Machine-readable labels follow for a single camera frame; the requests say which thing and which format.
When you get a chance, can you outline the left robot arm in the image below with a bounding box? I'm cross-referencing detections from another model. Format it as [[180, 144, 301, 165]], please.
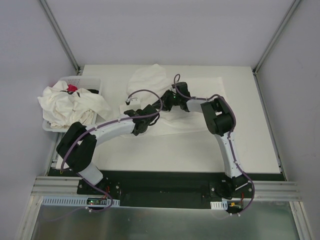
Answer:
[[56, 104, 159, 195]]

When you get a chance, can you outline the right aluminium frame post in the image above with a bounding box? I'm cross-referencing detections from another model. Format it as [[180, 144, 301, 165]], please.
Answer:
[[252, 0, 303, 76]]

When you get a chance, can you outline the pink t-shirt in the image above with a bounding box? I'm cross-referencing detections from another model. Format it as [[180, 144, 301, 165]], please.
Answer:
[[67, 84, 78, 92]]

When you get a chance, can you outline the aluminium front rail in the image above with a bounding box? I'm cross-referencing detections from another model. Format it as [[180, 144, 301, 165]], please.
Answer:
[[31, 176, 302, 202]]

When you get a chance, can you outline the white red-print t-shirt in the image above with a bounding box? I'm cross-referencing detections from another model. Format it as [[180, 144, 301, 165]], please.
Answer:
[[127, 64, 226, 137]]

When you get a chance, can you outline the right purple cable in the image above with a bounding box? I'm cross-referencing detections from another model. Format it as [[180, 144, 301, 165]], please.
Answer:
[[173, 73, 256, 201]]

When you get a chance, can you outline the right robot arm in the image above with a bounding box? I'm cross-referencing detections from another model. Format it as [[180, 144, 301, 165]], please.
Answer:
[[152, 82, 249, 198]]

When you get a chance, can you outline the white cable duct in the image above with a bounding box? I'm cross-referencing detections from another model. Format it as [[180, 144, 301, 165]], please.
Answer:
[[42, 196, 120, 208], [210, 201, 228, 211]]

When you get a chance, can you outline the left white cable duct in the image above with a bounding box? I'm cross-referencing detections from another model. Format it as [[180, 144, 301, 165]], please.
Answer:
[[42, 196, 120, 208]]

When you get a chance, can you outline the white plastic laundry basket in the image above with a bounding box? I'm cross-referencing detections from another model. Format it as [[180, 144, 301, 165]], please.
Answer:
[[42, 75, 102, 133]]

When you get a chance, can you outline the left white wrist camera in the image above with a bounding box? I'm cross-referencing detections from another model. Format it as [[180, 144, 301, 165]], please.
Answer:
[[125, 98, 141, 111]]

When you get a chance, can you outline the aluminium frame post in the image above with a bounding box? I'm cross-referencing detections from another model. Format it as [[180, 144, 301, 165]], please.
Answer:
[[37, 0, 81, 75], [252, 0, 303, 76]]

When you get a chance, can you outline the right white cable duct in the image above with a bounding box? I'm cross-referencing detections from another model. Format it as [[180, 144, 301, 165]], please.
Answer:
[[210, 201, 228, 211]]

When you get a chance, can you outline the white t-shirt pile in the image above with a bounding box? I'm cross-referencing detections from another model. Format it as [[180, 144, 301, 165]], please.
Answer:
[[37, 79, 112, 129]]

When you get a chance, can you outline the left aluminium frame post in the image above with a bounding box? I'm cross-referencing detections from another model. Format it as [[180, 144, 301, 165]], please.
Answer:
[[37, 0, 81, 75]]

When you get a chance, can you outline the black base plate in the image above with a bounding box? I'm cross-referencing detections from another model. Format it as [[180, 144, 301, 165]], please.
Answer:
[[76, 170, 254, 209]]

